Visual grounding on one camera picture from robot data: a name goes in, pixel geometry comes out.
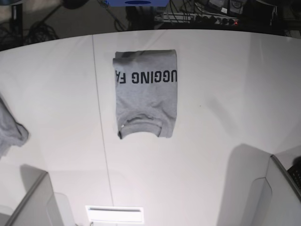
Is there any grey partition panel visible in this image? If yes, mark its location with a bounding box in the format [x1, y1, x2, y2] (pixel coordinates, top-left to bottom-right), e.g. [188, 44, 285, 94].
[0, 164, 65, 226]
[217, 155, 301, 226]

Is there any right grey partition panel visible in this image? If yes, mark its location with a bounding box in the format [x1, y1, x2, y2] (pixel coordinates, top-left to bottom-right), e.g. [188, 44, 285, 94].
[217, 155, 301, 226]

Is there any blue box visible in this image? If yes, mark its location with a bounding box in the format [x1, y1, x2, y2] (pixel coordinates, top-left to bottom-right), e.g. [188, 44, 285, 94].
[104, 0, 169, 7]

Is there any grey T-shirt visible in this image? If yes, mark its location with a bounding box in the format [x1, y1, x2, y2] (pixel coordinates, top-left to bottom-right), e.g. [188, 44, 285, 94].
[112, 49, 178, 139]

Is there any crumpled grey garment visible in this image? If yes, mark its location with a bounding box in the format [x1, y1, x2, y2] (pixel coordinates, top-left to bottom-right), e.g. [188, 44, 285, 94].
[0, 96, 29, 157]

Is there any black keyboard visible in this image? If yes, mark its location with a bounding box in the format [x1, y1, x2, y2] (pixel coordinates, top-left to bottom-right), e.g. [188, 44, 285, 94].
[288, 164, 301, 190]

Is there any white power strip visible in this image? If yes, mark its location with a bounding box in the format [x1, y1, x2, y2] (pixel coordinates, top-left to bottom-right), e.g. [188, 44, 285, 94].
[154, 12, 239, 26]

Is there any left grey partition panel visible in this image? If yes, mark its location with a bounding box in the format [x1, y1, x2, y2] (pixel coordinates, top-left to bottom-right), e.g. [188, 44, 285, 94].
[0, 164, 65, 226]

